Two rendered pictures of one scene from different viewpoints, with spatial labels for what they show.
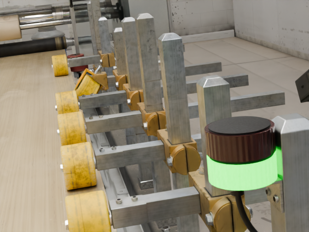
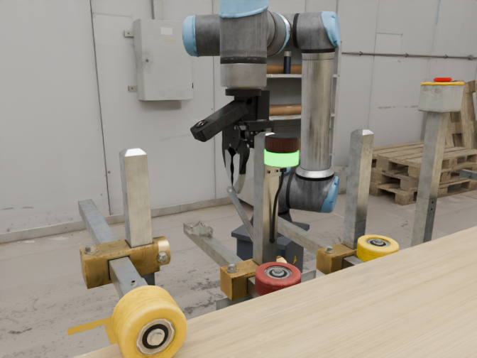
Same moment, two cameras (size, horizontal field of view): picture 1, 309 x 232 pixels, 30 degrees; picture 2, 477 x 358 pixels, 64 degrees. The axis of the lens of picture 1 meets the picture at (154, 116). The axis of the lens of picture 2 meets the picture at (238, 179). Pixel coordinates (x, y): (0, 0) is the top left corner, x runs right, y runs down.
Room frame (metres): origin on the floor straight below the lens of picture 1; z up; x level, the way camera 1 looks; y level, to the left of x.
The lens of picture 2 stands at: (0.78, 0.52, 1.23)
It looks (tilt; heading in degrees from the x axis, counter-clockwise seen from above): 15 degrees down; 249
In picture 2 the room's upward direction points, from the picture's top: straight up
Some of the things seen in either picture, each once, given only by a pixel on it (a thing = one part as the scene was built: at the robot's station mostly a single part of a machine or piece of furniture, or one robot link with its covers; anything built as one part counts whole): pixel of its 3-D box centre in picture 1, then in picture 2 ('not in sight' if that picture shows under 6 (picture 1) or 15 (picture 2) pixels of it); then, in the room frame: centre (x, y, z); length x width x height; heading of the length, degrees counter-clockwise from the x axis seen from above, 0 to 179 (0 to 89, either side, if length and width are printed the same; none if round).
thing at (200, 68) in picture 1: (164, 73); not in sight; (1.78, -0.04, 0.95); 0.37 x 0.03 x 0.03; 99
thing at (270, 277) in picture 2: not in sight; (277, 298); (0.51, -0.01, 0.85); 0.08 x 0.08 x 0.11
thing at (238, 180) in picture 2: not in sight; (248, 172); (0.50, -0.18, 1.04); 0.06 x 0.03 x 0.09; 9
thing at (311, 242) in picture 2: not in sight; (312, 243); (0.29, -0.25, 0.82); 0.44 x 0.03 x 0.04; 99
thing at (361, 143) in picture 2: not in sight; (353, 231); (0.24, -0.16, 0.88); 0.04 x 0.04 x 0.48; 9
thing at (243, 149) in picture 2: not in sight; (240, 151); (0.52, -0.17, 1.09); 0.05 x 0.02 x 0.09; 99
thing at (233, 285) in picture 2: not in sight; (255, 275); (0.51, -0.11, 0.85); 0.14 x 0.06 x 0.05; 9
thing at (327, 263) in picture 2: not in sight; (345, 256); (0.26, -0.15, 0.83); 0.14 x 0.06 x 0.05; 9
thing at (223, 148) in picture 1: (240, 138); (282, 143); (0.48, -0.07, 1.12); 0.06 x 0.06 x 0.02
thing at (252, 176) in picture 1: (242, 165); (281, 156); (0.48, -0.07, 1.10); 0.06 x 0.06 x 0.02
